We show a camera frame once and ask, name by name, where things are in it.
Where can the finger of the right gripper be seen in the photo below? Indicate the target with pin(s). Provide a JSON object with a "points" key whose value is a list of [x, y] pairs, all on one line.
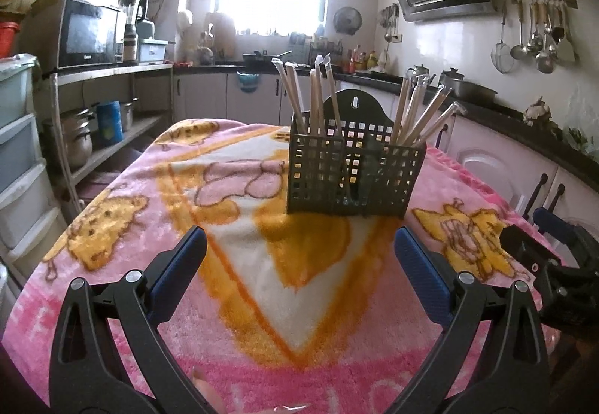
{"points": [[557, 221], [532, 255]]}

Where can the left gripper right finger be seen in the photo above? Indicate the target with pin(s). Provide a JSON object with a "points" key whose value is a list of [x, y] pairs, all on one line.
{"points": [[491, 355]]}

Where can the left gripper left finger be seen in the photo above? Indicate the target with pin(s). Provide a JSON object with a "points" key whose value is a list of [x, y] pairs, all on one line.
{"points": [[87, 374]]}

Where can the left hand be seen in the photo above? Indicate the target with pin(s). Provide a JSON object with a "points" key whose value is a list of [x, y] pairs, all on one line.
{"points": [[208, 391]]}

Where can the white plastic drawer unit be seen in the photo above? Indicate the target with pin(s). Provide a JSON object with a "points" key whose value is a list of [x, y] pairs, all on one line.
{"points": [[31, 218]]}

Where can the dark wok on counter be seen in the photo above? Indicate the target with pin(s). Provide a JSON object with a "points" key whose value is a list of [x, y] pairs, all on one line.
{"points": [[465, 90]]}

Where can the hanging spatula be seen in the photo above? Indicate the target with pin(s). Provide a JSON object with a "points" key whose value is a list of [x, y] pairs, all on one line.
{"points": [[566, 52]]}

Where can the hanging ladle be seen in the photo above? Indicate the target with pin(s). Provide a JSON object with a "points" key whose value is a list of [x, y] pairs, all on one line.
{"points": [[519, 51]]}

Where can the hanging strainer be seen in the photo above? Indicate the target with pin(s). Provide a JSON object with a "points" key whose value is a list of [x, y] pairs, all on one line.
{"points": [[501, 57]]}

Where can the pink cartoon fleece blanket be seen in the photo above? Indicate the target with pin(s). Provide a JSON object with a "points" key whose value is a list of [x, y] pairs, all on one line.
{"points": [[197, 283]]}

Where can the black plastic utensil basket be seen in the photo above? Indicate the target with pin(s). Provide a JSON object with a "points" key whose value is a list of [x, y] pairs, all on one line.
{"points": [[350, 166]]}

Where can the metal kettle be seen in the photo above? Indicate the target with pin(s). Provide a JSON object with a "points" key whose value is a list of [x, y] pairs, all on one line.
{"points": [[420, 70]]}

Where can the steel pot on shelf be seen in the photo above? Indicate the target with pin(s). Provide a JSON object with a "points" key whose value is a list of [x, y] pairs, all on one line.
{"points": [[76, 136]]}

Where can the blue canister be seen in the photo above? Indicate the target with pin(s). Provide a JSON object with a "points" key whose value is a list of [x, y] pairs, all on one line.
{"points": [[109, 122]]}

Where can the white storage box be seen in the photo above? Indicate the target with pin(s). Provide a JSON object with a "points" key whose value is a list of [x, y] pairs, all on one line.
{"points": [[151, 51]]}

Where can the black microwave oven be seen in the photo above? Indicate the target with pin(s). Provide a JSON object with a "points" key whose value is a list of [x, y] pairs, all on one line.
{"points": [[70, 34]]}

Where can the red plastic bucket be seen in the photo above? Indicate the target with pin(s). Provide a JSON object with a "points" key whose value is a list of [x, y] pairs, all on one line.
{"points": [[8, 31]]}

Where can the blender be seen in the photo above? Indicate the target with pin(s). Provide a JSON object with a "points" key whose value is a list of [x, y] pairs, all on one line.
{"points": [[137, 26]]}

